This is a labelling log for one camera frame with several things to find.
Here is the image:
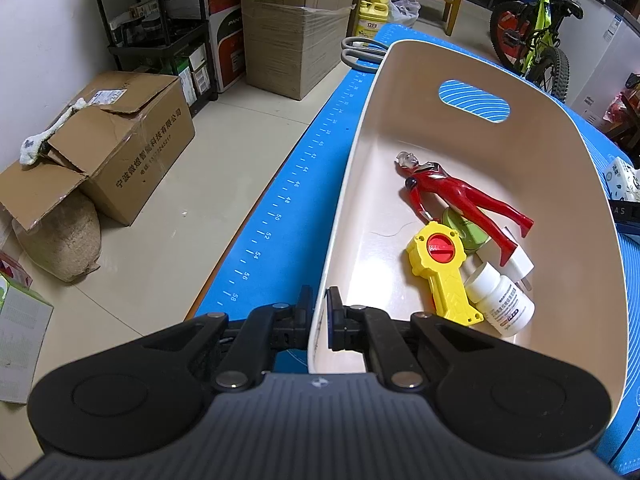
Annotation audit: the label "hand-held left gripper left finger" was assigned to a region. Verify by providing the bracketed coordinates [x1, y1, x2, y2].
[134, 284, 317, 394]

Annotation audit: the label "beige plastic storage basket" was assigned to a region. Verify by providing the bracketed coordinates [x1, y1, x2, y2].
[308, 39, 629, 404]

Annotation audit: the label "black metal shelf rack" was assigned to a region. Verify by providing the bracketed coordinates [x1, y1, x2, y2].
[90, 0, 219, 117]

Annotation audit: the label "clear plastic bag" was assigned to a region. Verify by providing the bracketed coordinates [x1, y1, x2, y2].
[387, 0, 422, 29]

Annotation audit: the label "red and white box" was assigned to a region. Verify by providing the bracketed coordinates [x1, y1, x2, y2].
[206, 0, 247, 94]

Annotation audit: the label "green round tin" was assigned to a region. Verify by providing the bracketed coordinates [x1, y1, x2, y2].
[442, 208, 494, 254]

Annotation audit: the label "yellow toy launcher red dial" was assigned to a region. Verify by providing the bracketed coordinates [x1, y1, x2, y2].
[405, 220, 485, 327]

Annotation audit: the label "white charger plug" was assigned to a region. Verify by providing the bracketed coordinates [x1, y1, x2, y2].
[472, 225, 535, 294]

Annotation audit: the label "blue silicone baking mat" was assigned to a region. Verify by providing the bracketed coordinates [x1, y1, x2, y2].
[192, 23, 640, 477]

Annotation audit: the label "film wrapped cardboard box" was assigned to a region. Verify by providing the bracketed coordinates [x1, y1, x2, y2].
[241, 2, 359, 101]

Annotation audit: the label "open cardboard box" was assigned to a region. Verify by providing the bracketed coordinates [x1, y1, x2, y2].
[0, 70, 196, 232]

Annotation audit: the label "green and black bicycle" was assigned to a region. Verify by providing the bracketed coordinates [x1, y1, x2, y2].
[489, 0, 584, 104]

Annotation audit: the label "beige woven sack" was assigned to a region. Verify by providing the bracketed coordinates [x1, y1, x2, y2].
[12, 190, 103, 284]

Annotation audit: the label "white carton green edge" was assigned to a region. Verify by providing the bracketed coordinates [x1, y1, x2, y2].
[0, 272, 55, 405]

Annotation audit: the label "patterned tissue pack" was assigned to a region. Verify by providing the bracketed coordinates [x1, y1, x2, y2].
[603, 156, 640, 202]

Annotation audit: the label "white pill bottle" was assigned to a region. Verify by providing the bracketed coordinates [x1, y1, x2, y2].
[463, 262, 536, 339]

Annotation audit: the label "grey handled scissors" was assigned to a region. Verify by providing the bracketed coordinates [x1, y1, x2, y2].
[341, 35, 389, 74]

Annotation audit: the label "white chest freezer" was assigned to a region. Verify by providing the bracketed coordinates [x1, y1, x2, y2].
[566, 0, 640, 122]

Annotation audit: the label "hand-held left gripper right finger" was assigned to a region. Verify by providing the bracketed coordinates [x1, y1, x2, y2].
[325, 285, 502, 392]

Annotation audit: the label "yellow detergent jug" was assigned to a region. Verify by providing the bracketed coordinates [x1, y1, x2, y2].
[358, 0, 391, 39]

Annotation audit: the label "red hero action figure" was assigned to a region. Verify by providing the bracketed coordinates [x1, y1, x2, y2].
[396, 151, 535, 266]

